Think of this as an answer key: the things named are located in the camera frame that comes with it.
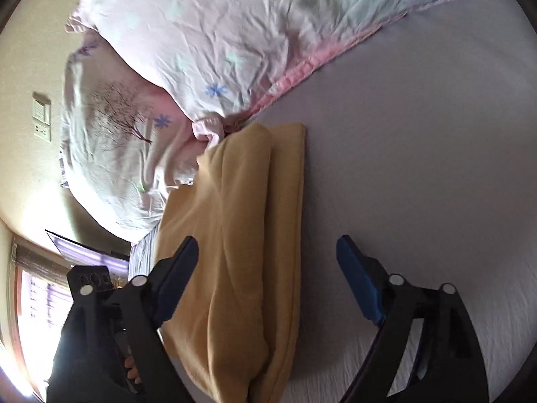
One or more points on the white tree print pillow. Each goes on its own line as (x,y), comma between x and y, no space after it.
(109,142)

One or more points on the person's left hand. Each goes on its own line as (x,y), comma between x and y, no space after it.
(132,370)

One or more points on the yellow garment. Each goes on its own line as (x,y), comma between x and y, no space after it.
(243,235)

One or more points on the grey bed sheet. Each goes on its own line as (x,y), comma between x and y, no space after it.
(411,155)

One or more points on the striped cloth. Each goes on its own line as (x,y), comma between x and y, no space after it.
(142,256)

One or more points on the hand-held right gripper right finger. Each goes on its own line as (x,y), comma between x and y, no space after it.
(360,279)

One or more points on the white wall switch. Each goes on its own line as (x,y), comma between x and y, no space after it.
(41,108)

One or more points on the window with orange frame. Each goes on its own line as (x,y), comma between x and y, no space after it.
(31,302)

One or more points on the dark flat screen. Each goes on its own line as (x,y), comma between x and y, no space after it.
(79,251)

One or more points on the white wall outlet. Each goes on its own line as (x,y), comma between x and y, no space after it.
(42,132)

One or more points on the white floral pillow upper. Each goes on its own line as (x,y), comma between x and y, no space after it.
(218,33)

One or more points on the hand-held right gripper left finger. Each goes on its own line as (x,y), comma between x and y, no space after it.
(179,275)

